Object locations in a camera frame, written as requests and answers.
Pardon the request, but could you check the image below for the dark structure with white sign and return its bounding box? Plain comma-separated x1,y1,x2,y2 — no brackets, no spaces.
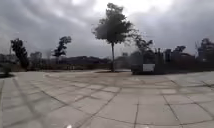
130,49,183,75

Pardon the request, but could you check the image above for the dark building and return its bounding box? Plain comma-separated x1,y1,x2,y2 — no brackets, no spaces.
194,37,214,69

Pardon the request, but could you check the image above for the dark bushy tree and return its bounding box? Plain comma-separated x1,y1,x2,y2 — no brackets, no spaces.
10,37,30,71

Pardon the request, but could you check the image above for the small tree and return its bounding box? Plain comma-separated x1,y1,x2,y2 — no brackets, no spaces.
134,35,155,54

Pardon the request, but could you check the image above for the grey stone slab plaza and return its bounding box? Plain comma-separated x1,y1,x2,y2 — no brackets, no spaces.
0,69,214,128

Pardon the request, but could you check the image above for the thin leaning tree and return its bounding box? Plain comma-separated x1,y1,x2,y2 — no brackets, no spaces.
52,35,73,65

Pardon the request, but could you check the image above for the tall leafy tree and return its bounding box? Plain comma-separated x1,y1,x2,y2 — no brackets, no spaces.
92,2,140,73

